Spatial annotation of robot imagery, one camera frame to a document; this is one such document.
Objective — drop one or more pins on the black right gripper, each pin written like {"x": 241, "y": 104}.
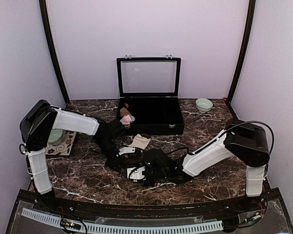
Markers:
{"x": 149, "y": 183}

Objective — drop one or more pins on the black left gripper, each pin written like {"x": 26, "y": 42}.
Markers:
{"x": 112, "y": 164}

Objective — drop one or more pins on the pink patterned sock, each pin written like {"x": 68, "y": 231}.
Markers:
{"x": 127, "y": 119}

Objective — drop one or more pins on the beige and brown sock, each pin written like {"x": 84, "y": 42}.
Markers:
{"x": 140, "y": 141}

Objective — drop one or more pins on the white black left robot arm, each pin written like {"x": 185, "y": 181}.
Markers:
{"x": 45, "y": 120}

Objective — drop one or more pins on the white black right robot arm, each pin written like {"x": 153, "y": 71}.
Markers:
{"x": 245, "y": 140}

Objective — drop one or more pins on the beige rolled sock in box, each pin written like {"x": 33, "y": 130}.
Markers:
{"x": 124, "y": 112}

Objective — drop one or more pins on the floral square ceramic plate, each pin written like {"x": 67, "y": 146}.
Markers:
{"x": 64, "y": 145}

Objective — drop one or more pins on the black compartment storage box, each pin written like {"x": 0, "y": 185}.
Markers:
{"x": 154, "y": 116}

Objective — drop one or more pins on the pale green ceramic bowl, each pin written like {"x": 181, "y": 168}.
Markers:
{"x": 55, "y": 136}

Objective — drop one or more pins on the glass-panel black box lid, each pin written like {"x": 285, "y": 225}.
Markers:
{"x": 148, "y": 76}

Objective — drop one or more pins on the small green circuit board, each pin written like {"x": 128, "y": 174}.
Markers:
{"x": 65, "y": 223}

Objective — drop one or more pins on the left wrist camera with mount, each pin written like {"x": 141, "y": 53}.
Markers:
{"x": 130, "y": 152}

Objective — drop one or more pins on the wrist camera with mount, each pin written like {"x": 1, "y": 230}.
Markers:
{"x": 130, "y": 152}
{"x": 135, "y": 173}

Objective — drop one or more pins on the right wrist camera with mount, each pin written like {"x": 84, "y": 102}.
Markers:
{"x": 135, "y": 173}

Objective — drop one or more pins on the white slotted cable duct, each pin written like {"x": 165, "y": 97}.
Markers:
{"x": 105, "y": 225}

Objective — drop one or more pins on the black front rail frame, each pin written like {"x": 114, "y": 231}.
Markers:
{"x": 266, "y": 214}

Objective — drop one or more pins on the black left corner post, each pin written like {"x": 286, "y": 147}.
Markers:
{"x": 52, "y": 50}

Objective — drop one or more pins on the black corner post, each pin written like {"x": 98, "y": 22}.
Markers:
{"x": 243, "y": 50}
{"x": 52, "y": 50}

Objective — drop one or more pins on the black right corner post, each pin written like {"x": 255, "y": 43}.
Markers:
{"x": 243, "y": 50}

